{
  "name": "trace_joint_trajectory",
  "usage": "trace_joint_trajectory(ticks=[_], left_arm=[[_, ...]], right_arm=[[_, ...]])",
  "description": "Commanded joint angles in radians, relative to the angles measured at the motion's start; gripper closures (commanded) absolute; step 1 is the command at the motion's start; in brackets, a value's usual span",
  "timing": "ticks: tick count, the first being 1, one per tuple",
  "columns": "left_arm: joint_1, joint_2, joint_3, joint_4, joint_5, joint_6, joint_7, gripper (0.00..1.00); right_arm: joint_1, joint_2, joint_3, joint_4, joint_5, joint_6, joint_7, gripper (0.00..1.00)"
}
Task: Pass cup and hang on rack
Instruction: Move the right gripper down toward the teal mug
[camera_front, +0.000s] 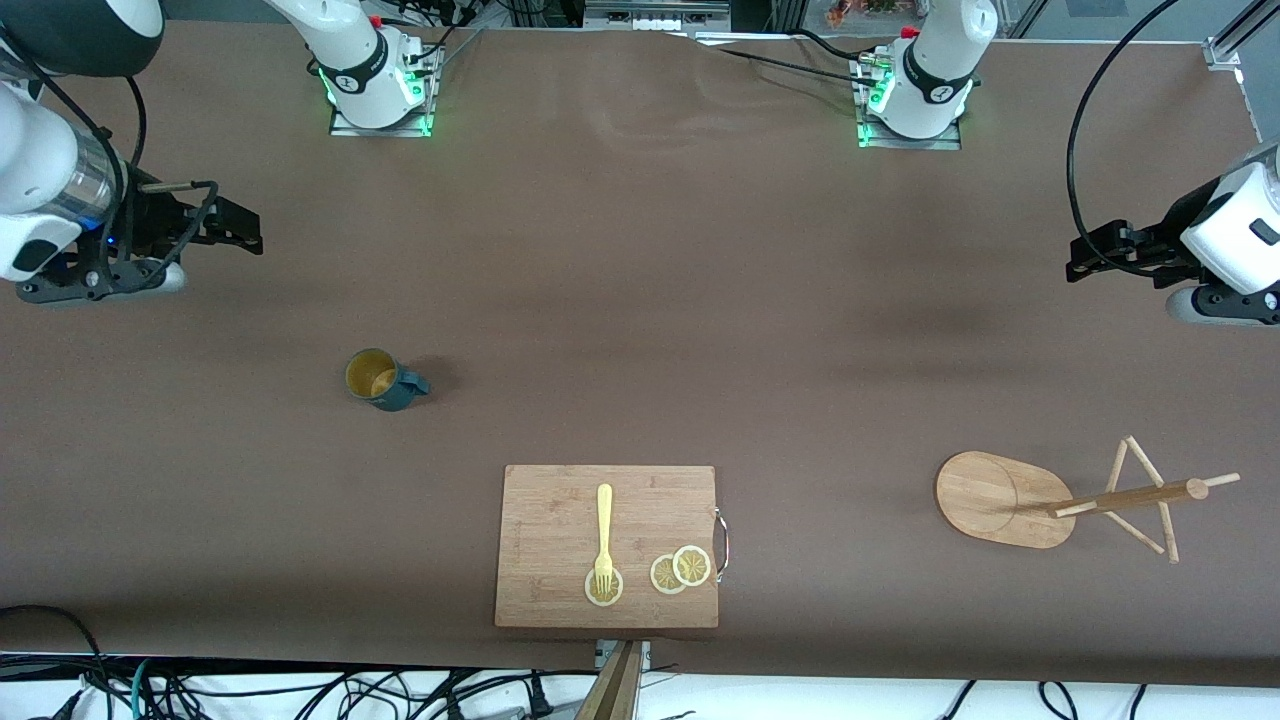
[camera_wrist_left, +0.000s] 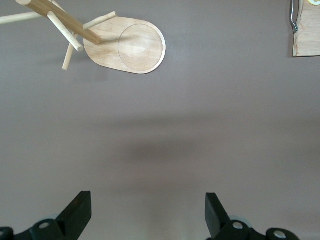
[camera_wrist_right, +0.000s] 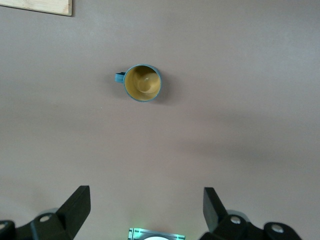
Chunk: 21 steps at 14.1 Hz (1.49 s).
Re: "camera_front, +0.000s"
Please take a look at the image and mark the long black base cable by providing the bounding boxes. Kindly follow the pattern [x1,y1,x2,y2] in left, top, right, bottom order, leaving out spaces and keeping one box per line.
[690,35,883,89]

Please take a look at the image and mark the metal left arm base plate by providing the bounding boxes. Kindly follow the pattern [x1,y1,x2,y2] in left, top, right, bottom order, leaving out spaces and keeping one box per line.
[857,55,963,151]

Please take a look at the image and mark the small metal bracket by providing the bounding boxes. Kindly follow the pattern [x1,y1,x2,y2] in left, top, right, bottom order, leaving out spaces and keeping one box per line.
[594,640,652,673]

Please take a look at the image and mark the wooden cutting board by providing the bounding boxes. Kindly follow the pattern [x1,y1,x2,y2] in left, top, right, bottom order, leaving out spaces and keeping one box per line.
[494,465,731,630]

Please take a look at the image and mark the wooden post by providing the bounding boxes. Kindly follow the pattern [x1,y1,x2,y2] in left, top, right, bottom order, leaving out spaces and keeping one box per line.
[575,640,643,720]

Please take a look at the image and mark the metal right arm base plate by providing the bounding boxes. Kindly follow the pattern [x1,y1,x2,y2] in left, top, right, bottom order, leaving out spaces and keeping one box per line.
[328,45,435,138]

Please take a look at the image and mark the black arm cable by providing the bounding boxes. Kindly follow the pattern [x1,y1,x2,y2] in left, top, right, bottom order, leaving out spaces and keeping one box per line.
[1065,0,1181,257]
[0,30,219,291]

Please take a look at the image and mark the grey power strip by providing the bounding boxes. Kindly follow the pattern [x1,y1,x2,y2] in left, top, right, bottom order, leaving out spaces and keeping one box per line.
[583,0,733,33]

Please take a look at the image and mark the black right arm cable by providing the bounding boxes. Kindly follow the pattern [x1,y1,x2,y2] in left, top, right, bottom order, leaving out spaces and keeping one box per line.
[0,30,219,291]

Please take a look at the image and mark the brown table cover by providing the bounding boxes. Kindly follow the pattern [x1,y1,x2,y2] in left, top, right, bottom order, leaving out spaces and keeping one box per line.
[0,18,1280,691]

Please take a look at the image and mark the short black base cable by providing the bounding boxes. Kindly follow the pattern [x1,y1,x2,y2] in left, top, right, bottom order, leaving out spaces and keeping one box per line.
[795,27,873,63]

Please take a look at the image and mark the aluminium frame profile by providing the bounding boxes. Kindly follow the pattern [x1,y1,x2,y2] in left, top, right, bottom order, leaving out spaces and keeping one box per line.
[1203,0,1280,73]

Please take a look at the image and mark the yellow plastic fork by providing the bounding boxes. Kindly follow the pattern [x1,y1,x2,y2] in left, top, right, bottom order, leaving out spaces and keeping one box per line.
[594,484,615,597]

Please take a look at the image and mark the looped black cable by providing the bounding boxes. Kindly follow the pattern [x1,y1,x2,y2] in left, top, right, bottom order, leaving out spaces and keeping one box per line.
[0,604,109,701]

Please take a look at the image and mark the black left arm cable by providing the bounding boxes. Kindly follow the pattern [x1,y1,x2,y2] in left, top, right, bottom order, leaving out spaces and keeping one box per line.
[1065,0,1181,257]

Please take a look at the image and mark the dark teal mug yellow inside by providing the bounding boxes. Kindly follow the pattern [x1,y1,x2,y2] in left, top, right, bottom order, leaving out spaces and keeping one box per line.
[344,347,433,413]

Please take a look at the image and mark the wooden mug rack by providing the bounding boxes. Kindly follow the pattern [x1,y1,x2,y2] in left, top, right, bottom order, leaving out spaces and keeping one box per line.
[935,435,1242,564]

